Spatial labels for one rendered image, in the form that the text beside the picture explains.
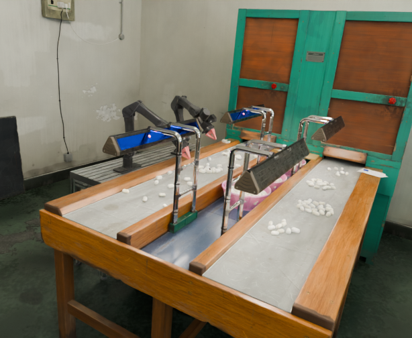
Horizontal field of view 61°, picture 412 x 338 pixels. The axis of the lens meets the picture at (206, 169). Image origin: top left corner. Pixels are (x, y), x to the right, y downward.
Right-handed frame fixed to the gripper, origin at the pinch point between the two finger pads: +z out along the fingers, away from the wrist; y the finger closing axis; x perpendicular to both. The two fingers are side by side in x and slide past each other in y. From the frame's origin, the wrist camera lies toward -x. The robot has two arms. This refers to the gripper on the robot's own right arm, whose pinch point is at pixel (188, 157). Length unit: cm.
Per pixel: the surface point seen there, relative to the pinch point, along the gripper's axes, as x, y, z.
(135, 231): -18, -88, 27
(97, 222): -3, -88, 14
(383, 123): -88, 89, 55
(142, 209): -7, -67, 18
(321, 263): -62, -65, 76
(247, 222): -39, -53, 50
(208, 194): -17.2, -31.9, 28.7
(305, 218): -50, -25, 66
